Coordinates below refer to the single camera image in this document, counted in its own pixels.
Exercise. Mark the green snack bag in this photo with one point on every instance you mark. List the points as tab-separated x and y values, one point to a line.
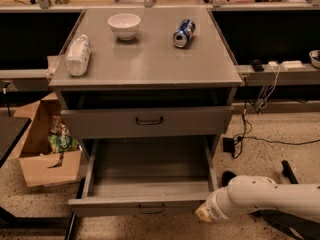
62	143

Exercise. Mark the white ceramic bowl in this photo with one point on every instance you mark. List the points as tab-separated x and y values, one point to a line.
124	25

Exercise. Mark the grey drawer cabinet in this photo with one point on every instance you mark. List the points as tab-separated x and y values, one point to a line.
149	71

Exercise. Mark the black power adapter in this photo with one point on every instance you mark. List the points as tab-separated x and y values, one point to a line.
228	145

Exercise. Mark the dark trouser leg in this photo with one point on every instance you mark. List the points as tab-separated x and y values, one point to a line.
293	226

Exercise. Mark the blue soda can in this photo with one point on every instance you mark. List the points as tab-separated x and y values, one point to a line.
184	33

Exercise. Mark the brown cardboard box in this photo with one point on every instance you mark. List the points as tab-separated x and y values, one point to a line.
40	165

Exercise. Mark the clear plastic water bottle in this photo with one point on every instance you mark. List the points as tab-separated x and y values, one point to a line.
77	56

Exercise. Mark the black chair leg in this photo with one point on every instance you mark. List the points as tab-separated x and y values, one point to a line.
288	172

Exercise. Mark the black metal floor bar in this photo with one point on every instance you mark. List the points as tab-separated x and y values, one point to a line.
71	228

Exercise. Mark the grey top drawer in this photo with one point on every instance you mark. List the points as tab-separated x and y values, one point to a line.
147	122

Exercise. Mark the black charger on ledge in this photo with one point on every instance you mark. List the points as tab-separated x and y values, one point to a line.
257	66

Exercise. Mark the black shoe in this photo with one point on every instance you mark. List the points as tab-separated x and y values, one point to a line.
227	176

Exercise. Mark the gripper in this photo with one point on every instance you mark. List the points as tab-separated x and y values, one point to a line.
213	206

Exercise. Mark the grey drawer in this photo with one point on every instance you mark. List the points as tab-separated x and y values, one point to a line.
147	176
147	122

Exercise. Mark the white power strip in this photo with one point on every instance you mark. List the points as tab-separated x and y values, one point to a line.
292	65

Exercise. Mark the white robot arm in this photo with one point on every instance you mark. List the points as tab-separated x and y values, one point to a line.
246	194

